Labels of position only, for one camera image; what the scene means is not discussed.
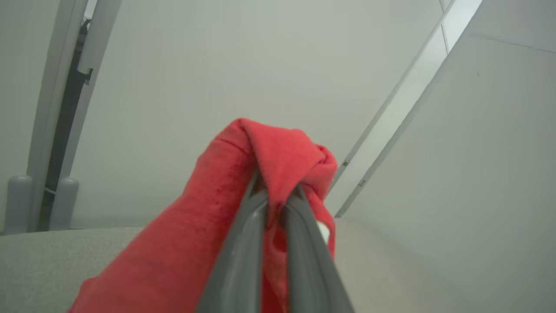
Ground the red clothing item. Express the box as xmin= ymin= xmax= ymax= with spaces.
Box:
xmin=67 ymin=117 xmax=338 ymax=313

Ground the grey vertical door frame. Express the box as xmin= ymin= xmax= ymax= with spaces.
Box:
xmin=26 ymin=0 xmax=123 ymax=232

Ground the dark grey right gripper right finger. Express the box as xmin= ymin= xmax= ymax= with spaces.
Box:
xmin=283 ymin=184 xmax=355 ymax=313

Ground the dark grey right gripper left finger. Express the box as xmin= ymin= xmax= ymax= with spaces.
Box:
xmin=195 ymin=171 xmax=269 ymax=313

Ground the grey rounded post cap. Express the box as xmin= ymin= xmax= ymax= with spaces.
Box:
xmin=3 ymin=175 xmax=33 ymax=235
xmin=49 ymin=177 xmax=80 ymax=231

